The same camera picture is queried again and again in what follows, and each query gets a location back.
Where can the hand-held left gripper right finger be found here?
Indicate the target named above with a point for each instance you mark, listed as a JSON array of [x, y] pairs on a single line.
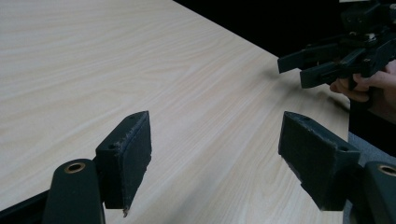
[[320, 161]]

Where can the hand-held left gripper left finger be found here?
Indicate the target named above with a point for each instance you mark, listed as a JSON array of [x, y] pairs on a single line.
[[124, 161]]

